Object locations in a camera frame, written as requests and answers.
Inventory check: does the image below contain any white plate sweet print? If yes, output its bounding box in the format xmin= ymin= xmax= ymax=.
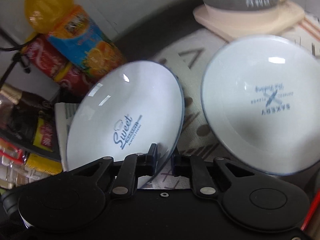
xmin=65 ymin=60 xmax=185 ymax=189

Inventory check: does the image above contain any white plate bakery print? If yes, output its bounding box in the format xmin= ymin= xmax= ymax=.
xmin=201 ymin=35 xmax=319 ymax=176

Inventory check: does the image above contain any dark sauce bottle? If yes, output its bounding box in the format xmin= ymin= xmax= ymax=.
xmin=1 ymin=83 xmax=62 ymax=175

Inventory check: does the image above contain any patterned woven table mat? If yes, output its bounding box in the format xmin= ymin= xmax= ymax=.
xmin=55 ymin=12 xmax=319 ymax=189

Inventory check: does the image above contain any red soda can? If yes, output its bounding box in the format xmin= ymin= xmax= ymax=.
xmin=22 ymin=32 xmax=93 ymax=96

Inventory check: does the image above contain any cream kettle heating base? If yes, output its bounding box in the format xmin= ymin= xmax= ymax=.
xmin=193 ymin=1 xmax=305 ymax=42

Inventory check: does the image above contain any orange juice bottle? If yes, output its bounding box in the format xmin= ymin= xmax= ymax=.
xmin=24 ymin=0 xmax=125 ymax=80

